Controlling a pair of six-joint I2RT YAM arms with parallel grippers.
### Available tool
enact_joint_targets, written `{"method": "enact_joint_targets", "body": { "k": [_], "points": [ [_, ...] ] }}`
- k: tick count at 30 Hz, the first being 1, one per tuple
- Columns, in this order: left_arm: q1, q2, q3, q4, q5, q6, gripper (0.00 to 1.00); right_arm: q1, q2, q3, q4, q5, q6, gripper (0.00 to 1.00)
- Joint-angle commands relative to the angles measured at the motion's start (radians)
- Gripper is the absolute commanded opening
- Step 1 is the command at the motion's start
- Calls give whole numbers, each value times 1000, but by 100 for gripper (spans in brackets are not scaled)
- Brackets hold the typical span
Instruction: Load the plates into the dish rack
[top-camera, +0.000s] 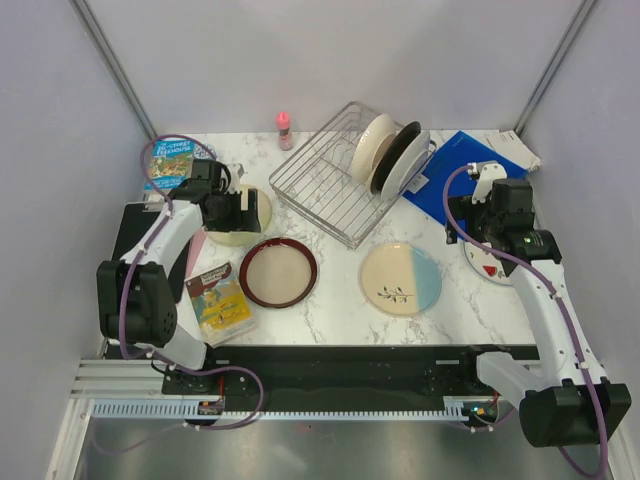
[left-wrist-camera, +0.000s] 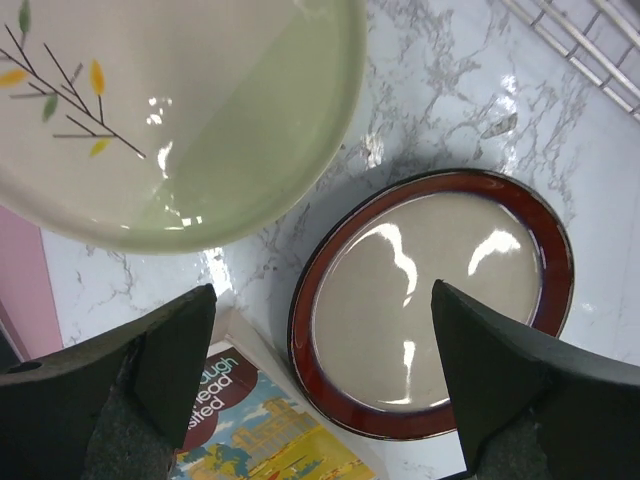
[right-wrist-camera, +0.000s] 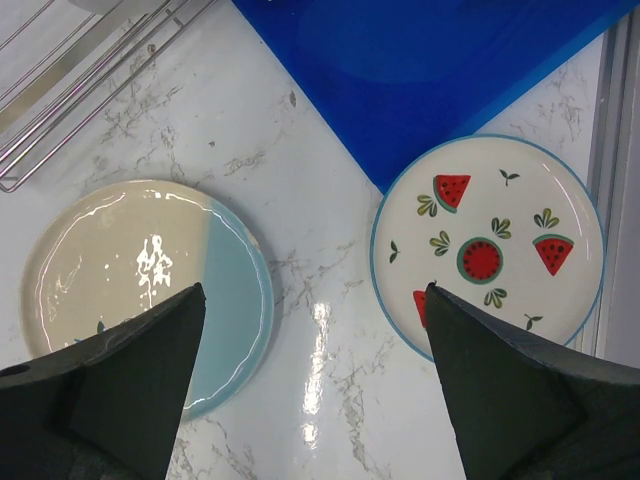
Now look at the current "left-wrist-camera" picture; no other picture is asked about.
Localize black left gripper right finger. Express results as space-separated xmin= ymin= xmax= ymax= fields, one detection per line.
xmin=431 ymin=279 xmax=640 ymax=480

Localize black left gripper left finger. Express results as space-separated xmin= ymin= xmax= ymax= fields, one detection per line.
xmin=0 ymin=283 xmax=218 ymax=480

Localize red rimmed beige plate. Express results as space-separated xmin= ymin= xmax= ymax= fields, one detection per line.
xmin=288 ymin=169 xmax=574 ymax=440

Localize cream and green branch plate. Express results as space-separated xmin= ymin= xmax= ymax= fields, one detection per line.
xmin=1 ymin=1 xmax=367 ymax=254

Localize metal wire dish rack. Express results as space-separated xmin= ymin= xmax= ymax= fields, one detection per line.
xmin=504 ymin=1 xmax=639 ymax=120

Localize illustrated yellow paperback book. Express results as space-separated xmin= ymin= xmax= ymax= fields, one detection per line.
xmin=172 ymin=308 xmax=469 ymax=480

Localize pink paper sheet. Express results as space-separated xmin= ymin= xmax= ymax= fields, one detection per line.
xmin=1 ymin=208 xmax=63 ymax=360

